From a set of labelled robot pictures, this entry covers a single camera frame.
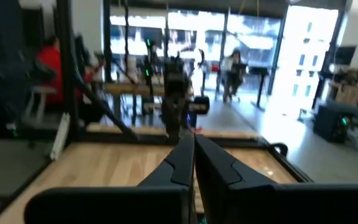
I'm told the black monitor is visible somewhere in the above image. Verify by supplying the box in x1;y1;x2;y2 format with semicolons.
334;45;357;66

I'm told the silver aluminium extrusion bar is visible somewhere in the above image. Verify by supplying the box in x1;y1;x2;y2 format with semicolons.
50;112;71;161

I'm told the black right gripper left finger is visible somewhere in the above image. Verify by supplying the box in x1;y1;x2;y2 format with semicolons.
23;133;197;224

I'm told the black computer case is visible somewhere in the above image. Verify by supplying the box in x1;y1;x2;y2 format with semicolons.
312;104;354;144

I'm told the grey office chair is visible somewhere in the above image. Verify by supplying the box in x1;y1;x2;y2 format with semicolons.
23;85;58;125

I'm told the person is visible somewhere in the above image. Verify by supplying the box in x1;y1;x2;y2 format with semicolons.
221;49;245;103
37;35;105;108

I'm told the black arched handle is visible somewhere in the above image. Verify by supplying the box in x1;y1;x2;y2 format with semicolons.
267;142;288;158

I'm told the wooden workbench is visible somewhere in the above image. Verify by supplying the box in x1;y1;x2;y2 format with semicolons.
104;82;167;98

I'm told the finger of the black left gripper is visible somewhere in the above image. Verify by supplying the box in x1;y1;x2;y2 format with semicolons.
188;95;211;115

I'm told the black standing desk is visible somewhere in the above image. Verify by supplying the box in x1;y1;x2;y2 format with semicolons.
249;67;270;110

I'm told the wooden desk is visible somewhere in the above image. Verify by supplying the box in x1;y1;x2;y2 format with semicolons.
328;70;358;110

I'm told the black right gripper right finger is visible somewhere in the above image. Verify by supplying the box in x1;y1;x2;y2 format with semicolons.
194;134;358;224

